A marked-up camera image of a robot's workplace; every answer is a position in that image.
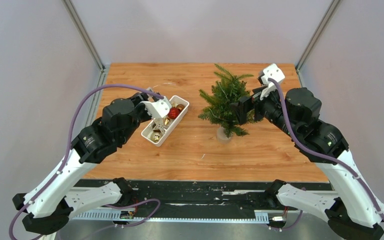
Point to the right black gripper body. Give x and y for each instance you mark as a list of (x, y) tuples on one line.
[(270, 104)]

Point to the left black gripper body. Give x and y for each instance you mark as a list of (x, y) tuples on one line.
[(140, 112)]

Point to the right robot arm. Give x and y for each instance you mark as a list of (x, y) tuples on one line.
[(352, 214)]

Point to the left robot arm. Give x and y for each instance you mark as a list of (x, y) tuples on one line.
[(50, 206)]

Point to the small green christmas tree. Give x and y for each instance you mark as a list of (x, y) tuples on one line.
[(228, 89)]

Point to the silver star ornament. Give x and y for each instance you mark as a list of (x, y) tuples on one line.
[(159, 126)]

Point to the white ornament tray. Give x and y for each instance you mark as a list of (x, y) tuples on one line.
[(170, 123)]

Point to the gold ball ornament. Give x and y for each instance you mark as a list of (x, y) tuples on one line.
[(155, 137)]

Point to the red glitter ball ornament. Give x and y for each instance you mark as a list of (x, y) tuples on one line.
[(173, 113)]

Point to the bronze ball ornament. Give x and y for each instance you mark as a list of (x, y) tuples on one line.
[(180, 107)]

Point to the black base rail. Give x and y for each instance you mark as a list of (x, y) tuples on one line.
[(204, 199)]

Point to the right aluminium frame post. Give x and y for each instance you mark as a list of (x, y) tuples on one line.
[(326, 18)]

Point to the aluminium frame post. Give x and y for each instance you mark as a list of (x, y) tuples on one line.
[(76, 19), (326, 18)]

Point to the left aluminium frame post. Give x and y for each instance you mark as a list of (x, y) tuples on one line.
[(76, 19)]

